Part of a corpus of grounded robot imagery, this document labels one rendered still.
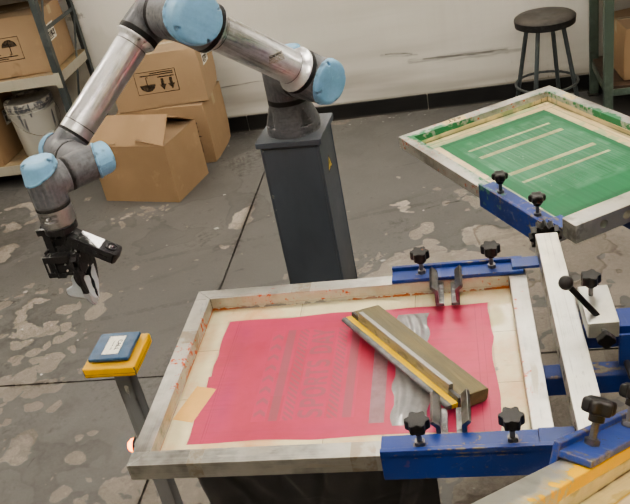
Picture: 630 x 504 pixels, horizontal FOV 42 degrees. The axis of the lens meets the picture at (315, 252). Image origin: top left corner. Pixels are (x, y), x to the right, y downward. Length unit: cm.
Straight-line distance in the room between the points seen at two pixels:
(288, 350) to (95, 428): 166
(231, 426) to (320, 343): 30
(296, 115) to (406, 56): 322
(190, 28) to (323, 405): 84
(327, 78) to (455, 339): 73
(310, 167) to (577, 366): 101
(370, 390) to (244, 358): 32
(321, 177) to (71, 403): 171
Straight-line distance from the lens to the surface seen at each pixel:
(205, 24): 187
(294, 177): 230
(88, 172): 182
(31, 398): 370
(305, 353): 183
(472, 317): 186
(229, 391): 178
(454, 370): 167
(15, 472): 337
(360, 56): 544
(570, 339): 165
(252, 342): 190
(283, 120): 225
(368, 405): 166
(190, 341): 190
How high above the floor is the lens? 205
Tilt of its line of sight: 30 degrees down
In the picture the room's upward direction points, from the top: 11 degrees counter-clockwise
